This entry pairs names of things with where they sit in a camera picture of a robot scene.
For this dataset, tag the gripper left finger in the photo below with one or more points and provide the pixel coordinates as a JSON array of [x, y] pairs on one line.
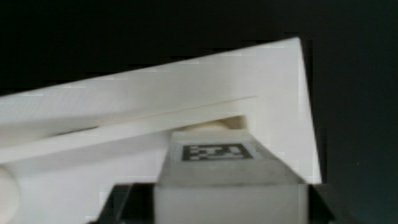
[[129, 208]]

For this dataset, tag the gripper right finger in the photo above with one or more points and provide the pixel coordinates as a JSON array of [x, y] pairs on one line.
[[328, 209]]

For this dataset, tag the white leg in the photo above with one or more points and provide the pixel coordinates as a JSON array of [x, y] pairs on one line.
[[227, 183]]

